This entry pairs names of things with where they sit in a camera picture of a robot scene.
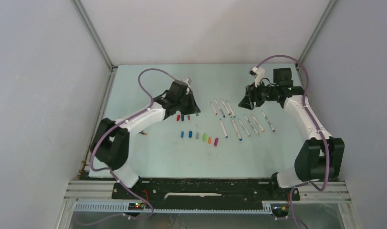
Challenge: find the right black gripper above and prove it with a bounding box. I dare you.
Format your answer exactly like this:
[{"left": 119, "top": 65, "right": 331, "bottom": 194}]
[{"left": 238, "top": 78, "right": 278, "bottom": 110}]

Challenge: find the teal cap marker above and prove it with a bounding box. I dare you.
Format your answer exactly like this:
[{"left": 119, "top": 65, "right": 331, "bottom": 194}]
[{"left": 226, "top": 101, "right": 236, "bottom": 118}]

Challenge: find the brown cap marker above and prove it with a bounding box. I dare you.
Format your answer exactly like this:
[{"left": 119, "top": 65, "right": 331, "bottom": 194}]
[{"left": 220, "top": 99, "right": 231, "bottom": 115}]

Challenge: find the purple cap marker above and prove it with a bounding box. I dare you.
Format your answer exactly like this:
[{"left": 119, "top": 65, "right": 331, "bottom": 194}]
[{"left": 261, "top": 110, "right": 276, "bottom": 133}]

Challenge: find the dark blue cap marker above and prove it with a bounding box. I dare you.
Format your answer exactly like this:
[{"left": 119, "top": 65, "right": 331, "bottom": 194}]
[{"left": 214, "top": 98, "right": 226, "bottom": 118}]

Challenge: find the green cap marker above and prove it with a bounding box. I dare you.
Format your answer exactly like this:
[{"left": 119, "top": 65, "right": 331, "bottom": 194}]
[{"left": 244, "top": 114, "right": 259, "bottom": 135}]

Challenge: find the orange cap marker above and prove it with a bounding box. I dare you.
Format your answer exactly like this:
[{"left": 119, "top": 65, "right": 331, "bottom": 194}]
[{"left": 251, "top": 114, "right": 265, "bottom": 133}]

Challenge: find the light blue marker body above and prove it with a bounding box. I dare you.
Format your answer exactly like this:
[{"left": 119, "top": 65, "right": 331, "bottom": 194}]
[{"left": 220, "top": 119, "right": 228, "bottom": 138}]

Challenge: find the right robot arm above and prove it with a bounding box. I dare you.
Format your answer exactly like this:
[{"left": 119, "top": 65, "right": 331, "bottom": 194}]
[{"left": 239, "top": 67, "right": 345, "bottom": 199}]

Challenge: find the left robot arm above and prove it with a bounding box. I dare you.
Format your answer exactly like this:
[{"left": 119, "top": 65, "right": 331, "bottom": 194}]
[{"left": 90, "top": 78, "right": 200, "bottom": 199}]

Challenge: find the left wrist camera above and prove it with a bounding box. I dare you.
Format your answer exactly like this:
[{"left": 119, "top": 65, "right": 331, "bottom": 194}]
[{"left": 182, "top": 77, "right": 192, "bottom": 86}]

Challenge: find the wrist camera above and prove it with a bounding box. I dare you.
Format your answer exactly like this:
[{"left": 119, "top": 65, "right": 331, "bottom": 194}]
[
  {"left": 249, "top": 66, "right": 265, "bottom": 87},
  {"left": 182, "top": 77, "right": 192, "bottom": 86}
]

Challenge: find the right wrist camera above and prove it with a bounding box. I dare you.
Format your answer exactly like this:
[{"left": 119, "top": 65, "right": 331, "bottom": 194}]
[{"left": 249, "top": 66, "right": 265, "bottom": 87}]

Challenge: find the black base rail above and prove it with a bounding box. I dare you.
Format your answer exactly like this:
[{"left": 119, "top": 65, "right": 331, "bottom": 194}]
[{"left": 131, "top": 178, "right": 290, "bottom": 210}]

